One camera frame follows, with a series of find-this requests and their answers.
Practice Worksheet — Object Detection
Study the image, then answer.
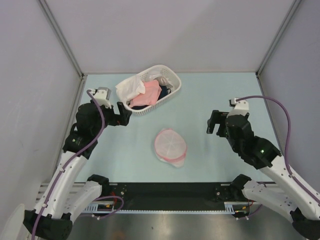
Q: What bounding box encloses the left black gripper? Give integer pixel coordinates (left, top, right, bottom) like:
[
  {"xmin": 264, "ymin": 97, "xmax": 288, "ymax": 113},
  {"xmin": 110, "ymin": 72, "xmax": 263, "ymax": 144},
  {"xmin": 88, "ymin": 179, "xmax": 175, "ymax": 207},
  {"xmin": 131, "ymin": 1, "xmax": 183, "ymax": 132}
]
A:
[{"xmin": 90, "ymin": 98, "xmax": 131, "ymax": 136}]

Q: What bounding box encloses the white object bottom left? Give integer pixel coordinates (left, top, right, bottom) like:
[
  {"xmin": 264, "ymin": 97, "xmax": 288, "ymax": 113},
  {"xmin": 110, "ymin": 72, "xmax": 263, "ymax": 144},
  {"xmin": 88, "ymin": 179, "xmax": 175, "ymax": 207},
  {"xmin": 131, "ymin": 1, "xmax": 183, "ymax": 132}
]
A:
[{"xmin": 1, "ymin": 203, "xmax": 26, "ymax": 240}]

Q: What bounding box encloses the white bra from bag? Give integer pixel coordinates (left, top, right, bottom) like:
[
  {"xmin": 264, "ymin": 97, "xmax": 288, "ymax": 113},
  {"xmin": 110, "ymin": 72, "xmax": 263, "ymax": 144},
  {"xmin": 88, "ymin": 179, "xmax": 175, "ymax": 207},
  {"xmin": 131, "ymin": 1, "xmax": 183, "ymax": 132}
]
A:
[{"xmin": 115, "ymin": 75, "xmax": 146, "ymax": 103}]

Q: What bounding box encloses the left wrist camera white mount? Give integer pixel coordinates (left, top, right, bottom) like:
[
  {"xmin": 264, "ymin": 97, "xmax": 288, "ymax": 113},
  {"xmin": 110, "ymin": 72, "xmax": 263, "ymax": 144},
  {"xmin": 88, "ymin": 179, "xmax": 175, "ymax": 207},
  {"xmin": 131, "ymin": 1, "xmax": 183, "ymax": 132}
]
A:
[{"xmin": 88, "ymin": 87, "xmax": 112, "ymax": 109}]

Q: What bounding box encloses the left aluminium corner post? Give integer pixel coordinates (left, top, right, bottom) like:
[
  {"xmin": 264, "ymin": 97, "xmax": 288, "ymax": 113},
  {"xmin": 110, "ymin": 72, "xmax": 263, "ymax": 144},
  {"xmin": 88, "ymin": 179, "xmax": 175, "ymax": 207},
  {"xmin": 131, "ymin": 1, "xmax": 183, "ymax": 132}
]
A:
[{"xmin": 36, "ymin": 0, "xmax": 84, "ymax": 79}]

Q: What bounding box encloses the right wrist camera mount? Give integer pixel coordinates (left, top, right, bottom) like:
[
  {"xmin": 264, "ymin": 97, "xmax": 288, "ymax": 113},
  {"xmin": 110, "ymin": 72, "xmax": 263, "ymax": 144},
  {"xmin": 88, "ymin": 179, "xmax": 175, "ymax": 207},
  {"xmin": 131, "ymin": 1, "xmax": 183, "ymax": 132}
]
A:
[{"xmin": 227, "ymin": 98, "xmax": 249, "ymax": 117}]

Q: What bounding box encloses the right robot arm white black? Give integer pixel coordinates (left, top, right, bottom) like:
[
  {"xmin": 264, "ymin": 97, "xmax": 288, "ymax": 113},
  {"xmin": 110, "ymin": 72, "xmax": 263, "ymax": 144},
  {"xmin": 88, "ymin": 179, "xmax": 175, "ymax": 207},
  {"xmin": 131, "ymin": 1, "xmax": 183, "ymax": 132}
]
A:
[{"xmin": 206, "ymin": 110, "xmax": 320, "ymax": 240}]

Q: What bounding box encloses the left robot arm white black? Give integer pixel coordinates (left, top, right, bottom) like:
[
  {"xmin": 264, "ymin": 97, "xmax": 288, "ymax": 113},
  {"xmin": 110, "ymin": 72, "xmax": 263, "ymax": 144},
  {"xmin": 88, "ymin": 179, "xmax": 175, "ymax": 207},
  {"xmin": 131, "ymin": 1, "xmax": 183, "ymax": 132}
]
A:
[{"xmin": 23, "ymin": 100, "xmax": 132, "ymax": 240}]

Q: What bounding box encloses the white cable duct strip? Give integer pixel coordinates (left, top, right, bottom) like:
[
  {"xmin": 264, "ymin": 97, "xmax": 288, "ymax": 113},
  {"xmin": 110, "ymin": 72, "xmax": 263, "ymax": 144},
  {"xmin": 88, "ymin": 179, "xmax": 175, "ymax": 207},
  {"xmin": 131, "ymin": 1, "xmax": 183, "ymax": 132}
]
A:
[{"xmin": 82, "ymin": 202, "xmax": 248, "ymax": 216}]

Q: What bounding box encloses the pink mesh laundry bag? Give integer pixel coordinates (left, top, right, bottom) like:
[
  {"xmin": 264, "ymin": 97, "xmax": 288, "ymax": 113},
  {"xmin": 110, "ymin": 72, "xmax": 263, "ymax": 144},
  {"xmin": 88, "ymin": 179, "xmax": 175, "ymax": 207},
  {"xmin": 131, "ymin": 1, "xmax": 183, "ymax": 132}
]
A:
[{"xmin": 153, "ymin": 128, "xmax": 188, "ymax": 168}]

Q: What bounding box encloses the dark blue bra in basket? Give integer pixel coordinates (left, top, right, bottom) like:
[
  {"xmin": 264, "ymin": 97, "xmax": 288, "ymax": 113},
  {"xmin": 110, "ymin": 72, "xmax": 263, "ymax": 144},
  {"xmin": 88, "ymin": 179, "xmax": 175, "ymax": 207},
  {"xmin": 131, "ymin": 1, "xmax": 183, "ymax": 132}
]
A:
[{"xmin": 129, "ymin": 86, "xmax": 171, "ymax": 110}]

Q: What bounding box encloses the white plastic perforated basket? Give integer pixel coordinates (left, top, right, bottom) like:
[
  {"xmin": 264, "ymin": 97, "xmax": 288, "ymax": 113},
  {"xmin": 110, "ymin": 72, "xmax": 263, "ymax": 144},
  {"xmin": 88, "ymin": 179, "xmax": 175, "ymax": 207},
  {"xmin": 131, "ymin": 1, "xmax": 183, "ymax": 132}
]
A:
[{"xmin": 115, "ymin": 65, "xmax": 182, "ymax": 116}]

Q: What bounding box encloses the white bra in basket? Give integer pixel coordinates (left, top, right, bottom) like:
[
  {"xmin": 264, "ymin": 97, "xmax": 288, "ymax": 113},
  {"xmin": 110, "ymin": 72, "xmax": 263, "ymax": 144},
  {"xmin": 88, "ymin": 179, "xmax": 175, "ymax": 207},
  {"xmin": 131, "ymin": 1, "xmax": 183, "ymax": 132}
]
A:
[{"xmin": 147, "ymin": 71, "xmax": 173, "ymax": 88}]

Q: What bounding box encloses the aluminium corner post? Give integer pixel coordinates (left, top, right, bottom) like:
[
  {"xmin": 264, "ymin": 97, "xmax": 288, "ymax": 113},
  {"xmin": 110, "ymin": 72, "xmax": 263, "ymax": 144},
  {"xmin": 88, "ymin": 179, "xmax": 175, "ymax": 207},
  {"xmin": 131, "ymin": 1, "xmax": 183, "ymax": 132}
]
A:
[
  {"xmin": 36, "ymin": 0, "xmax": 84, "ymax": 79},
  {"xmin": 257, "ymin": 0, "xmax": 303, "ymax": 76}
]

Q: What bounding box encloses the right aluminium corner post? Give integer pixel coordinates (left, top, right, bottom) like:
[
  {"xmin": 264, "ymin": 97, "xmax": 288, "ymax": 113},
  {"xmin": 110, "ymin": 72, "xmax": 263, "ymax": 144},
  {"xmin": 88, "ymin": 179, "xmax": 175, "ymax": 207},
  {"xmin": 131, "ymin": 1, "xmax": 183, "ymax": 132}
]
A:
[{"xmin": 257, "ymin": 0, "xmax": 303, "ymax": 76}]

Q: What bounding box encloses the pink bra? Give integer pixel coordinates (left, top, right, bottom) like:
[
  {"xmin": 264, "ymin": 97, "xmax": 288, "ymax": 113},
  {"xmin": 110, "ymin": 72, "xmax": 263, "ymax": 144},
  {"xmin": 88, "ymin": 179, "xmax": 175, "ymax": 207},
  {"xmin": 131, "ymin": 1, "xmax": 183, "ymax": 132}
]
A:
[{"xmin": 129, "ymin": 80, "xmax": 162, "ymax": 108}]

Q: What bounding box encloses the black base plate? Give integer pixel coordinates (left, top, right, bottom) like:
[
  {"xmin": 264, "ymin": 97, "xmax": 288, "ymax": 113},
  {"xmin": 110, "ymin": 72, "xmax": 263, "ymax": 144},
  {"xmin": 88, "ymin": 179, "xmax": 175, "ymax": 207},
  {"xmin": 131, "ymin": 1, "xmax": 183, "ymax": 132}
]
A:
[{"xmin": 82, "ymin": 174, "xmax": 261, "ymax": 212}]

